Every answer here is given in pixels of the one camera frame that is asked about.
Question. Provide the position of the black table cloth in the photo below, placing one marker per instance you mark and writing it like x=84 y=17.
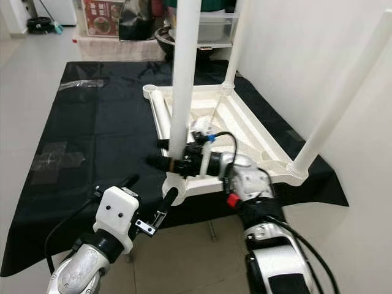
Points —
x=98 y=122

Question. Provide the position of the white plastic table top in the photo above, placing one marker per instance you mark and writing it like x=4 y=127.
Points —
x=245 y=116

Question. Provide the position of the clear plastic bag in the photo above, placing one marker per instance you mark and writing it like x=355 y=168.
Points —
x=55 y=160

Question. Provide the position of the clear plastic wrapper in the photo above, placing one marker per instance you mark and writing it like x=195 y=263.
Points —
x=82 y=84

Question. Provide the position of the black wok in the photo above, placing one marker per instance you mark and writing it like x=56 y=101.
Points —
x=162 y=40

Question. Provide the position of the beige cloth covered bench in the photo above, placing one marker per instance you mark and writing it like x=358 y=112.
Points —
x=116 y=49

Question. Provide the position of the clear plastic storage box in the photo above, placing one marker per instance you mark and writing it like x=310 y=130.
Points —
x=214 y=27

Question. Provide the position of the black bag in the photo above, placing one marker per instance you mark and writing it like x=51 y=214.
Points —
x=136 y=18

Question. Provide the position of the storage box with orange lid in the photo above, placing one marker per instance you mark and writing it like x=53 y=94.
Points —
x=101 y=17

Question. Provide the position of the broom with teal head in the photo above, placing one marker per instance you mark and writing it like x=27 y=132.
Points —
x=58 y=27

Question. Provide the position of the white chest freezer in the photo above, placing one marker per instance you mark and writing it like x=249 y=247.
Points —
x=64 y=9

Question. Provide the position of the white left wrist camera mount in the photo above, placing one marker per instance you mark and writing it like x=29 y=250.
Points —
x=116 y=211

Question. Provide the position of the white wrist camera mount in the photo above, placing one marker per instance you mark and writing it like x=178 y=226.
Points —
x=116 y=211
x=202 y=125

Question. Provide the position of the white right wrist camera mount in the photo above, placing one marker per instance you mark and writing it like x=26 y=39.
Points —
x=202 y=125

